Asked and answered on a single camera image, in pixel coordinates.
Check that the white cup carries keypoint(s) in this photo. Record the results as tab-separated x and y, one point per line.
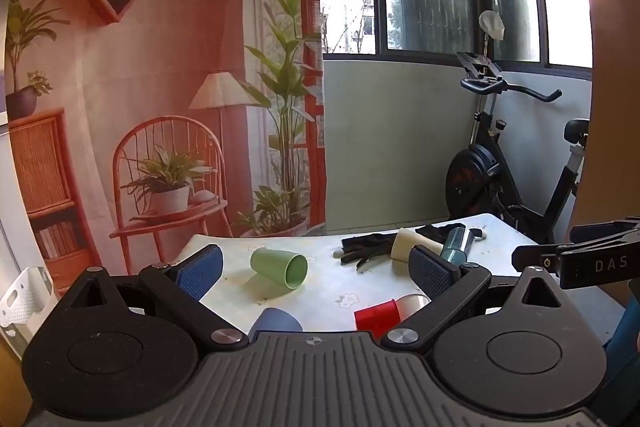
414	305

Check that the brown wooden board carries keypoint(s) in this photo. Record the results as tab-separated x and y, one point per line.
616	107

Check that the red cup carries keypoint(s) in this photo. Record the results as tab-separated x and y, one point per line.
375	316

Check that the printed room wall tapestry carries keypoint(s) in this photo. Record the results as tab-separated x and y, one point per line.
150	82

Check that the teal cup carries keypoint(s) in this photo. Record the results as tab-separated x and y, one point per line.
456	246

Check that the green cup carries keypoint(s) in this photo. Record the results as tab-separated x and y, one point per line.
277	268

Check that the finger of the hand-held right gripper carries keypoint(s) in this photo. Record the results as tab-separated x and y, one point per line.
605	229
537	259

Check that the white perforated plastic basket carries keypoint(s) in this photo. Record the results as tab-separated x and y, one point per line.
22	302

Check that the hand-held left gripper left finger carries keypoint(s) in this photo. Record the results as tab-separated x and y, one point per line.
199	271

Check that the cream cup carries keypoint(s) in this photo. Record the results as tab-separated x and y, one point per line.
406	244

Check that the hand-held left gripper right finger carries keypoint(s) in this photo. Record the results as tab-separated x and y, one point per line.
431	271

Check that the black exercise bike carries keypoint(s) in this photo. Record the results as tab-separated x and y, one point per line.
480	177

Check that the blue cup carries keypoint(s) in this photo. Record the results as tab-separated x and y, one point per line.
274	322

